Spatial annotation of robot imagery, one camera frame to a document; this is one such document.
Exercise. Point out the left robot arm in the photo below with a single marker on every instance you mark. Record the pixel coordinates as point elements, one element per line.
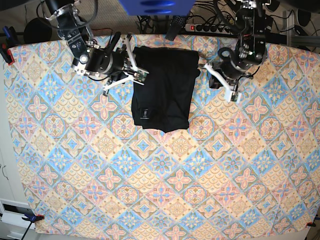
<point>250,50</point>

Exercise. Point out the blue clamp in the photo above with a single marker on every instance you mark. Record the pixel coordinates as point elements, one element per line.
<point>31,218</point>
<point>4,47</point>

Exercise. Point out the blue clamp bottom left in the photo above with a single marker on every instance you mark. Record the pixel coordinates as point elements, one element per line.
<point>31,218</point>

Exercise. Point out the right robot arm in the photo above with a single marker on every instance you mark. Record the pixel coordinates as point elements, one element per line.
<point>78,35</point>

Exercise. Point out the blue clamp top left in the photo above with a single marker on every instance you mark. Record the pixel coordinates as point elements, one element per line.
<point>4,47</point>

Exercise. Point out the patterned tablecloth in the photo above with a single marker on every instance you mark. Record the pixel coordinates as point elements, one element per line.
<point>239,171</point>

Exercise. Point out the white cabinet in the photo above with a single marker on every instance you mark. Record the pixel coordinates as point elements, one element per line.
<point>11,190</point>

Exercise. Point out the black round stand base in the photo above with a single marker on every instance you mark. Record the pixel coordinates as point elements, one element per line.
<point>37,32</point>

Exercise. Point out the orange clamp bottom right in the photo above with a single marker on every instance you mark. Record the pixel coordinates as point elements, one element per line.
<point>311,224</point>

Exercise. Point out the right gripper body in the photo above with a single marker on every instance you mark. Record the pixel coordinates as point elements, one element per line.
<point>115,65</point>

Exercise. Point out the white power strip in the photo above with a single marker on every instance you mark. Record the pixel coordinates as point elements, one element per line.
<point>207,28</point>

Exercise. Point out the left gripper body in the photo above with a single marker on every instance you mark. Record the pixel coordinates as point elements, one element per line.
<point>232,68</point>

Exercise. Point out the blue box overhead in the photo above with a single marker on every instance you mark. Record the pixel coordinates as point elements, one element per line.
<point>157,7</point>

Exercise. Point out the black T-shirt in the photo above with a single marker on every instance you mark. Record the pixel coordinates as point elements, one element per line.
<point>163,101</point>

